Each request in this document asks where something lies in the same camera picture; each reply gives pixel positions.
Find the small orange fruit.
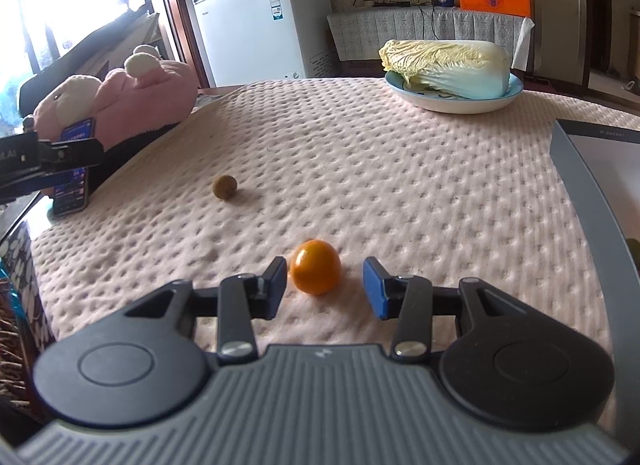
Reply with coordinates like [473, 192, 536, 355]
[288, 240, 342, 296]

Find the small brown fruit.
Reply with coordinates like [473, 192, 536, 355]
[212, 175, 239, 201]

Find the green fruit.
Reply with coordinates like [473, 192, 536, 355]
[626, 237, 640, 268]

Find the smartphone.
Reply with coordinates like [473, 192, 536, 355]
[52, 118, 94, 217]

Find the black chair back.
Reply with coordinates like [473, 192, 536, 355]
[16, 7, 150, 118]

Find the pink quilted table cover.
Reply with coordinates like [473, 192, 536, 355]
[29, 75, 640, 431]

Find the pink plush toy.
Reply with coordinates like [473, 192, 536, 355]
[32, 45, 198, 150]

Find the white blue plate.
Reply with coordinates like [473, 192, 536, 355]
[385, 72, 524, 115]

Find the napa cabbage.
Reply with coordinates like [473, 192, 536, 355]
[378, 40, 511, 99]

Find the grey cardboard box tray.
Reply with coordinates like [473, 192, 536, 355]
[550, 118, 640, 346]

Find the cabinet with lace cloth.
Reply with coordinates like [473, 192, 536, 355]
[328, 6, 535, 71]

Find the white chest freezer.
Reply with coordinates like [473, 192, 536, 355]
[193, 0, 338, 87]

